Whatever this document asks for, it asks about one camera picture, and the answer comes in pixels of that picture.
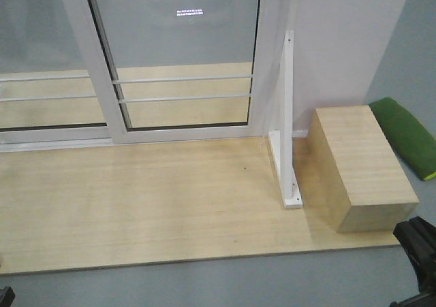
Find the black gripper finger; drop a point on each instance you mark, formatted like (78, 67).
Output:
(417, 237)
(7, 296)

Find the white framed sliding glass door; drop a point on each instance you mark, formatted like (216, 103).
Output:
(273, 23)

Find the light wooden block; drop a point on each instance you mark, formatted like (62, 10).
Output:
(363, 182)

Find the green cushion mat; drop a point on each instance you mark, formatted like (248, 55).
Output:
(407, 136)

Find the light wooden platform board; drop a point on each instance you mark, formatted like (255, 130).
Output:
(111, 205)

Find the fixed white framed glass panel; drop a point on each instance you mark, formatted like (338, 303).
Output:
(46, 91)

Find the white triangular support bracket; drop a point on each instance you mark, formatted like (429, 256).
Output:
(280, 134)

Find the white side wall panel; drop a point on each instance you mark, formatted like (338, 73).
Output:
(338, 46)

